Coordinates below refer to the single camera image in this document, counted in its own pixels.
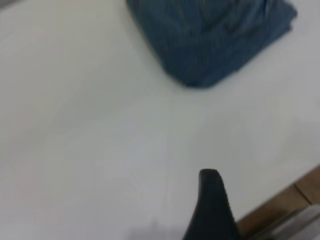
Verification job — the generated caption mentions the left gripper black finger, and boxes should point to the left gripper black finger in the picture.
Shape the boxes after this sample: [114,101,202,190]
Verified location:
[182,168,242,240]

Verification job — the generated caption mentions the blue denim shorts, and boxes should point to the blue denim shorts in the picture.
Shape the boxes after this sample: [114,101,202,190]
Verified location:
[126,0,299,88]

